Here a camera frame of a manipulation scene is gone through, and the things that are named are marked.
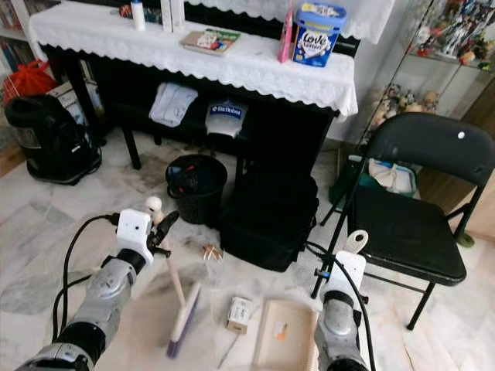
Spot white lace piano cloth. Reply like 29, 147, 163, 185
29, 2, 359, 121

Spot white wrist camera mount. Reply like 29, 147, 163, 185
321, 250, 367, 306
116, 207, 155, 265

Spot green brown book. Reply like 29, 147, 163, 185
183, 28, 243, 57

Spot black fabric bag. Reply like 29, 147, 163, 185
218, 162, 320, 273

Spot black piano bench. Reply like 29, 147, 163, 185
104, 100, 252, 171

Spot black vacuum cleaner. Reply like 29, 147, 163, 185
5, 94, 101, 186

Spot white bottle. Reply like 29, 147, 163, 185
131, 0, 146, 32

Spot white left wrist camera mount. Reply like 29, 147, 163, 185
116, 207, 155, 265

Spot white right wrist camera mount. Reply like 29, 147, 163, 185
321, 250, 367, 306

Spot blue Love Letters tin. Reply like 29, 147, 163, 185
292, 2, 349, 69

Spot small wooden piece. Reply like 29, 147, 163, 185
202, 243, 224, 264

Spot glass display cabinet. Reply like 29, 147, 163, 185
360, 0, 495, 148

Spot white upright books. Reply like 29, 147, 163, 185
161, 0, 186, 34

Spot pink slim packet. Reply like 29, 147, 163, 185
278, 4, 296, 64

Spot white bag blue label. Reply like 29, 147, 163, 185
205, 99, 248, 140

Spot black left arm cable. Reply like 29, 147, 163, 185
51, 213, 121, 345

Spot black folding chair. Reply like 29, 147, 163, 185
309, 112, 495, 332

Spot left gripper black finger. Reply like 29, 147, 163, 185
153, 210, 180, 242

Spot small white box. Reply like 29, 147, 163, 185
227, 296, 254, 335

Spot beige handled broom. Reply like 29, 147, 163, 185
144, 196, 203, 360

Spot green storage box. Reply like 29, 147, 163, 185
329, 155, 418, 206

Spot black wastebasket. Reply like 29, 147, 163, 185
166, 154, 229, 226

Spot white bookshelf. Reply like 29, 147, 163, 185
0, 0, 59, 74

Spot white lace piano-top cloth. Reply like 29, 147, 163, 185
186, 0, 397, 43

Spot white yellow carton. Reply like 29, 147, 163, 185
45, 80, 84, 124

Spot red bag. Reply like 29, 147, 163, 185
2, 59, 56, 105

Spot folded white cloth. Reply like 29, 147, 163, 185
149, 82, 199, 128

